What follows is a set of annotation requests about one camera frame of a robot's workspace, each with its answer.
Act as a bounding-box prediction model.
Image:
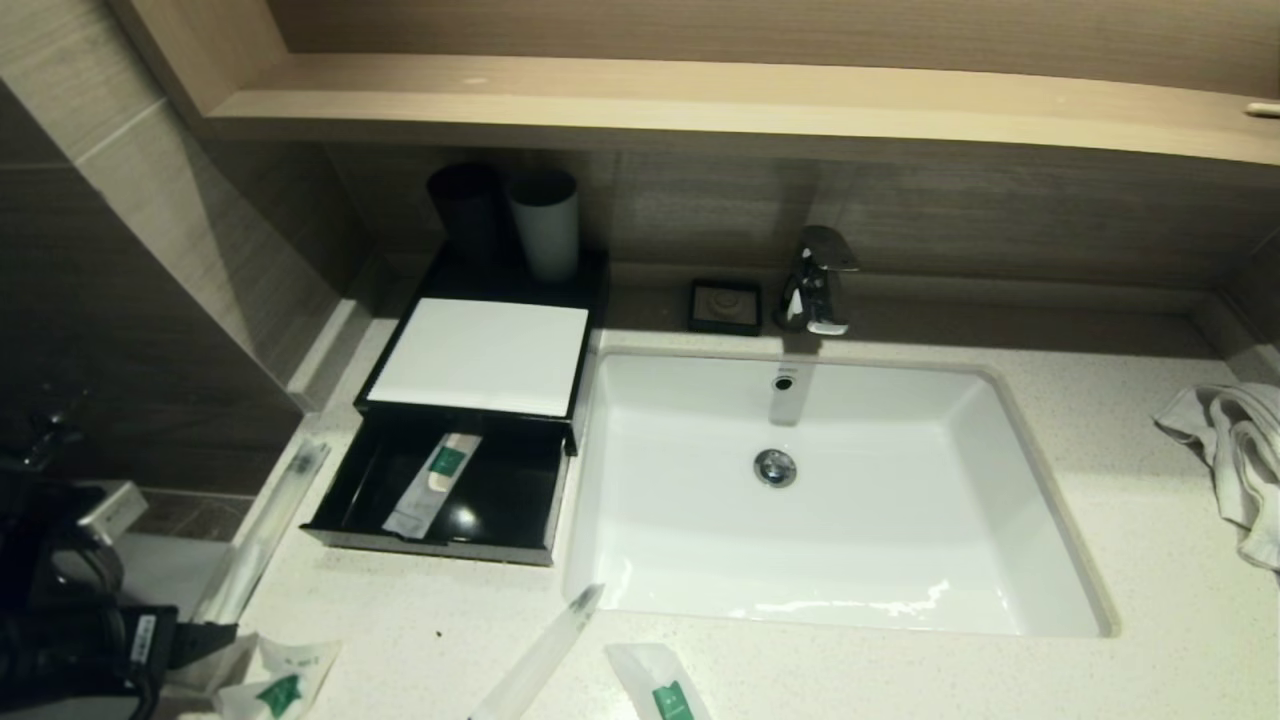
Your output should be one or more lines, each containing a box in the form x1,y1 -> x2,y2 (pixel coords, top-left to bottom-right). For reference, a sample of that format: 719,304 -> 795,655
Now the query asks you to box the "white sachet with green print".
215,635 -> 343,720

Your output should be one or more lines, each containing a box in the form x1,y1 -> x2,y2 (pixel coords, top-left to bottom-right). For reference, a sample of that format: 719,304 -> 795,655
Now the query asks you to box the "long clear toothbrush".
190,440 -> 333,631

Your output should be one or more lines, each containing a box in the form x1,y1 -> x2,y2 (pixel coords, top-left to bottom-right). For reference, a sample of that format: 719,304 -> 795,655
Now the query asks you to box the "black amenity box with drawer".
300,243 -> 611,568

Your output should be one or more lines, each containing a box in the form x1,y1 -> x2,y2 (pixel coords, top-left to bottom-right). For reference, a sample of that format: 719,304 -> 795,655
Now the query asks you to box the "black tapered cup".
427,162 -> 507,267

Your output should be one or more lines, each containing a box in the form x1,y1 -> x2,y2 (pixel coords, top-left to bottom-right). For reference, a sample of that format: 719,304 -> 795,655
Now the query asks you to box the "chrome shower valve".
0,390 -> 91,471

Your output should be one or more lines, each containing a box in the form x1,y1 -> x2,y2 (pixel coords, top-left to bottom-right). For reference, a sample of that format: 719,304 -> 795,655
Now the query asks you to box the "grey sachet with green label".
382,433 -> 484,541

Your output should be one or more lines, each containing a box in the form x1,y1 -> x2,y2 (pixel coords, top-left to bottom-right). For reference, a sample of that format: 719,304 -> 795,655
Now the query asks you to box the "white card sheet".
368,298 -> 591,417

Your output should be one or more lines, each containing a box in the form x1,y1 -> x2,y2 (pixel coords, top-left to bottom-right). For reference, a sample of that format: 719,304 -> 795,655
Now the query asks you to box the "white packet with green label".
606,642 -> 713,720

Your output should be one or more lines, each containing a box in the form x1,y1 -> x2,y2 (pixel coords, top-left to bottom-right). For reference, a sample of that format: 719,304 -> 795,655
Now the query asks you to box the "grey cup with dark rim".
508,170 -> 581,284

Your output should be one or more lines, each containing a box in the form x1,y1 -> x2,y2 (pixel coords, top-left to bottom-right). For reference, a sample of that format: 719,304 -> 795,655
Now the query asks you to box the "black square soap dish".
687,279 -> 764,337

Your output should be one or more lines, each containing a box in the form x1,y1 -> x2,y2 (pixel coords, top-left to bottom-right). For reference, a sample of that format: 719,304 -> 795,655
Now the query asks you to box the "white ceramic sink basin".
563,345 -> 1119,639

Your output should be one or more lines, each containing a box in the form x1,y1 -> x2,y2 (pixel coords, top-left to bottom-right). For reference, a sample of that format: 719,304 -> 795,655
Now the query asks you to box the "chrome faucet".
775,226 -> 861,337

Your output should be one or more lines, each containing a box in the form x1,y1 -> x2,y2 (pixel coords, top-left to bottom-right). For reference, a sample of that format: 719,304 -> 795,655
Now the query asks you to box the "light wooden shelf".
200,52 -> 1280,169

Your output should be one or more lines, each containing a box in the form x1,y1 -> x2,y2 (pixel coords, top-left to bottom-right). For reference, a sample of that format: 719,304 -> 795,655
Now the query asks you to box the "white crumpled towel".
1152,382 -> 1280,573

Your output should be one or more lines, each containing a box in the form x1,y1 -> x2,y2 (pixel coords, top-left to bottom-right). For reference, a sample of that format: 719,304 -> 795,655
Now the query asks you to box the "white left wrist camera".
72,480 -> 150,547

